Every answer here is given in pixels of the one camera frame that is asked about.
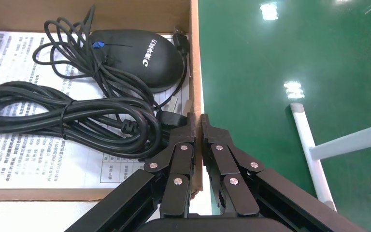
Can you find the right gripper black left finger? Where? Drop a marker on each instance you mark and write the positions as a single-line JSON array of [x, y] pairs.
[[179, 160]]

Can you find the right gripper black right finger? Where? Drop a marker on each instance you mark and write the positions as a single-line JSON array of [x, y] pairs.
[[224, 160]]

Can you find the brown cardboard storage box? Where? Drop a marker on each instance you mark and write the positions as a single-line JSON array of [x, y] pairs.
[[108, 16]]

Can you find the white printed paper sheet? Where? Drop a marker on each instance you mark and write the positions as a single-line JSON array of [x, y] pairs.
[[28, 166]]

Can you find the white table leg frame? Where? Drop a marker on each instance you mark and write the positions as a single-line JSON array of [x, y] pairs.
[[307, 144]]

